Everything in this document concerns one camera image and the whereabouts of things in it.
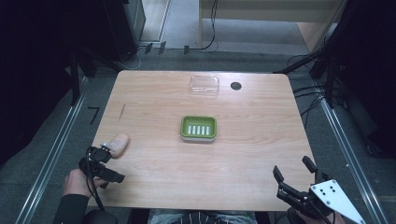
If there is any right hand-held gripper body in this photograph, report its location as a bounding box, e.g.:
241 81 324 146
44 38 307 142
276 178 367 224

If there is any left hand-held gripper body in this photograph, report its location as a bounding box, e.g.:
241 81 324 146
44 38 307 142
78 157 126 189

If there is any person's right hand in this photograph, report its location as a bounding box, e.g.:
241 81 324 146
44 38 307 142
295 210 347 224

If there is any person's left hand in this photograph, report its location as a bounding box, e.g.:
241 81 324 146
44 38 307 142
62 168 107 198

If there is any black metal stand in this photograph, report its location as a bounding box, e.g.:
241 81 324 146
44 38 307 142
64 46 125 106
273 0 359 108

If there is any person's striped clothing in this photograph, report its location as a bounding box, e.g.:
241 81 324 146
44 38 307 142
147 208 257 224

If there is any green soap dish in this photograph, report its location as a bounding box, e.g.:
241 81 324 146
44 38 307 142
179 115 218 144

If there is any clear plastic container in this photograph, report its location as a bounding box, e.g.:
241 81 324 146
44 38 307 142
189 75 220 96

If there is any black cabinet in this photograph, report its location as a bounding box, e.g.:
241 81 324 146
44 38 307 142
102 0 147 63

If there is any light wooden desk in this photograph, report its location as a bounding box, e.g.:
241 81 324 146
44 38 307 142
198 0 349 54

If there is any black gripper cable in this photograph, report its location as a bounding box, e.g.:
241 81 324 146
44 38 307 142
85 147 106 212

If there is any aluminium floor rail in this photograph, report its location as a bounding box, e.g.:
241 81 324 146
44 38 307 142
320 98 390 224
14 77 89 224

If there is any bundle of black cables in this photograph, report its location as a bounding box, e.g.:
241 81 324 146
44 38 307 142
286 53 347 130

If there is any white floor cable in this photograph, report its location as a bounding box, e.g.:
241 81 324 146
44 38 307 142
120 45 149 71

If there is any black hanging cable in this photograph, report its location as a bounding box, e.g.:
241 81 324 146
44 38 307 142
188 0 219 52

